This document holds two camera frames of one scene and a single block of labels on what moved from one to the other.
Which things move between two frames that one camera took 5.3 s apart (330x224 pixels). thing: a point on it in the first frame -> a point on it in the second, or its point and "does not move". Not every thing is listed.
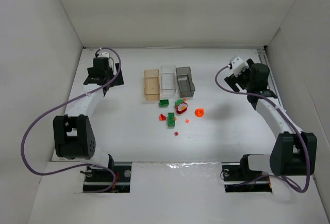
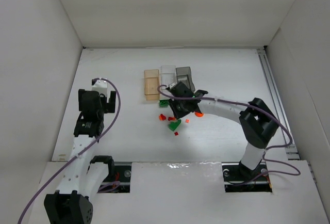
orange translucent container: [152, 89] does not move
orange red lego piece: [162, 117] does not move
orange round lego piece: [199, 112] does not move
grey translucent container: [186, 88] does not move
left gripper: [92, 80] -> [111, 100]
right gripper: [230, 81] -> [176, 104]
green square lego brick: [164, 102] does not move
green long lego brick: [171, 119] -> [173, 125]
